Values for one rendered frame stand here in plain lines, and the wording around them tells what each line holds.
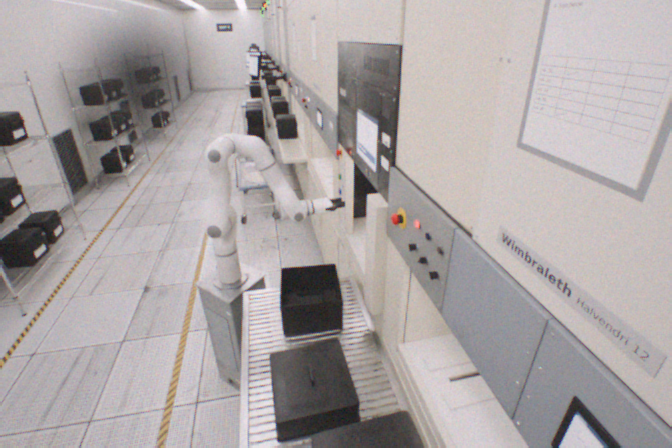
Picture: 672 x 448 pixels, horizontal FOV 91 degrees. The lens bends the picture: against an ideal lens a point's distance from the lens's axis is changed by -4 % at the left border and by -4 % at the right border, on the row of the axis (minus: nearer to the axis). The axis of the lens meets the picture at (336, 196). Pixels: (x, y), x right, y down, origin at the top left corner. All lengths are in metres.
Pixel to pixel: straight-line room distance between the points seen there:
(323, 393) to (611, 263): 1.03
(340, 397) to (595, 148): 1.09
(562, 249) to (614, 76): 0.26
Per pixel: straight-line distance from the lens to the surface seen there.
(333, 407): 1.33
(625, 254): 0.57
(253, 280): 2.00
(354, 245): 2.03
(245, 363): 1.61
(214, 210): 1.75
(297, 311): 1.58
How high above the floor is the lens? 1.98
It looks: 25 degrees down
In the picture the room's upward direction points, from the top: 1 degrees counter-clockwise
